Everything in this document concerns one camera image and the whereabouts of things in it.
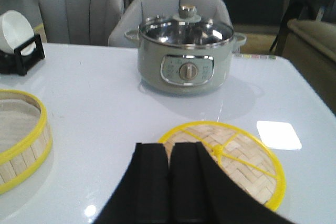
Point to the bamboo steamer lid yellow rim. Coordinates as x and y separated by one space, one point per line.
243 157

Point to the grey chair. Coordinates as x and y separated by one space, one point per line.
80 22
140 10

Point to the grey chair left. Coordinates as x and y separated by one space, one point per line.
80 22

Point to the white bowl right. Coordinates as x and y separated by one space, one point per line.
15 30

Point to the black bowl rack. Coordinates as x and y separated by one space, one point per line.
19 64

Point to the grey chair right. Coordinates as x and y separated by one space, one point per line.
140 10

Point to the beige sofa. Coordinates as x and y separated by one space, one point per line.
310 47

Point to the green electric cooking pot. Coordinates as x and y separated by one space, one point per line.
184 71

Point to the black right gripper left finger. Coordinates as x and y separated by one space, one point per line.
142 195

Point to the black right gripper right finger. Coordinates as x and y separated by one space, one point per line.
202 193

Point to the centre bamboo steamer tier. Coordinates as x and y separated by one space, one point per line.
26 137

